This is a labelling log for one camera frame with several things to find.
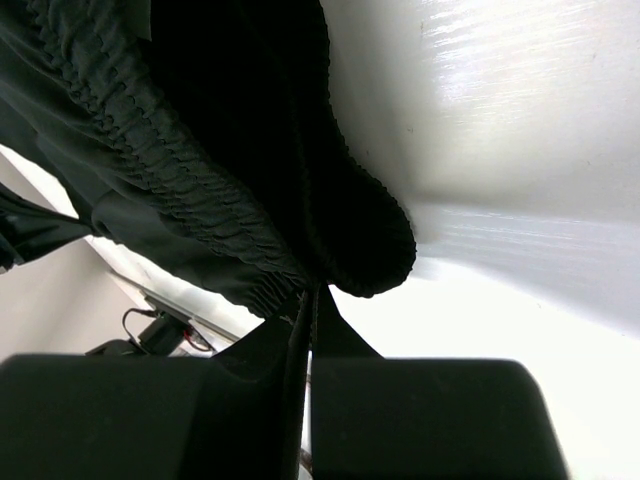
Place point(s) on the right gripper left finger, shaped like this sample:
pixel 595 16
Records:
pixel 236 415

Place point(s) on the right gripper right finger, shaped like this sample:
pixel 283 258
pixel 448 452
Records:
pixel 378 418

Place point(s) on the black shorts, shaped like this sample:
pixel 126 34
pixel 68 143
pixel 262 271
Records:
pixel 200 135

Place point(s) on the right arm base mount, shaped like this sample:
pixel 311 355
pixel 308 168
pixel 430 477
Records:
pixel 168 333

